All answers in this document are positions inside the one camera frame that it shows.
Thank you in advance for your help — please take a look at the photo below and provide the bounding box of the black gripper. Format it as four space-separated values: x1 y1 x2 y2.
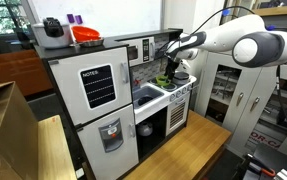
164 57 181 81

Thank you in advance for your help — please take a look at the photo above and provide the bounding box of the yellow-green plastic basket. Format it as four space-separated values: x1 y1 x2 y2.
155 74 171 88

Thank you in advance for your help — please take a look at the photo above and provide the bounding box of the grey pot with dark rim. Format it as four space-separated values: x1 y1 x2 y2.
171 71 191 86

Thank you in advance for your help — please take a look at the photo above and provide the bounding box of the grey toy sink basin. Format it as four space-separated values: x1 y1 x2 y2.
132 85 166 110

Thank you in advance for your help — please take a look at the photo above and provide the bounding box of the black bowl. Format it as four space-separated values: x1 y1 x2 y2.
137 95 155 107

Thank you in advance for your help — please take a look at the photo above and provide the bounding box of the white toy oven door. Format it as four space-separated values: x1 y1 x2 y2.
165 93 191 137

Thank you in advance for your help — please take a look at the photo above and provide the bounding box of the toy microwave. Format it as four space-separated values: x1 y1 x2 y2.
119 36 157 68

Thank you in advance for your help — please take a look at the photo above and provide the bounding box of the silver toy kettle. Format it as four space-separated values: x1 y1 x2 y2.
136 121 154 138

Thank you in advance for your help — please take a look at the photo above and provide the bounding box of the toy kitchen playset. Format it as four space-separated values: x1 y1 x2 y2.
34 28 198 180

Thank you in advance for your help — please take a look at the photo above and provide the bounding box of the black notes chalkboard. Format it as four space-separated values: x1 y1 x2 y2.
79 64 117 110

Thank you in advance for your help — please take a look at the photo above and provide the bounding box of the white metal cabinet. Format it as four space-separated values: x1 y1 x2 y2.
194 49 287 158

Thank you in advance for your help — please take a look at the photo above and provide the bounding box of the metal tray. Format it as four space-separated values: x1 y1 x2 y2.
77 37 105 48

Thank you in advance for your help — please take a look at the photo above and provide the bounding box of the grey water dispenser panel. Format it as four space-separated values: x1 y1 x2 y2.
98 118 125 154

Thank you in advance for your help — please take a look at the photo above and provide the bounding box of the orange bowl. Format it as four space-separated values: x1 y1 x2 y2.
71 25 102 43

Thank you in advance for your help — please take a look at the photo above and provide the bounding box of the white upper fridge door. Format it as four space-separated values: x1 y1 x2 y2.
48 46 133 127

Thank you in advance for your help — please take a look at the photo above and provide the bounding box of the red lettered floor sign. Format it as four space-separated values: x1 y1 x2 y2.
244 129 282 154

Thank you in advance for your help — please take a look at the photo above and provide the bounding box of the black clamp with orange grip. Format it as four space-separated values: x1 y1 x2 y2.
244 153 277 178

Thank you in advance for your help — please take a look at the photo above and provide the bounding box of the light wooden side table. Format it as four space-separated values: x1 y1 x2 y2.
37 114 78 180

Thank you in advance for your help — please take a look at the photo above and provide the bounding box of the aluminium extrusion bar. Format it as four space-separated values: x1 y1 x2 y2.
274 168 287 180

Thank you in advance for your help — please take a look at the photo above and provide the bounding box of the brown wooden cabinet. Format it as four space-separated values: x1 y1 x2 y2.
0 49 54 98

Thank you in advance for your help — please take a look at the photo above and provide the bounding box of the cardboard box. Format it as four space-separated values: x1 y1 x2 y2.
0 81 40 180

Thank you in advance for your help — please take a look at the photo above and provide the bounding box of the window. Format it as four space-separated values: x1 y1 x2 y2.
0 0 34 36

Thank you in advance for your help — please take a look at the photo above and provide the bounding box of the silver cabinet door handle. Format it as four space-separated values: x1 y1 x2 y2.
249 96 261 113
235 92 245 108

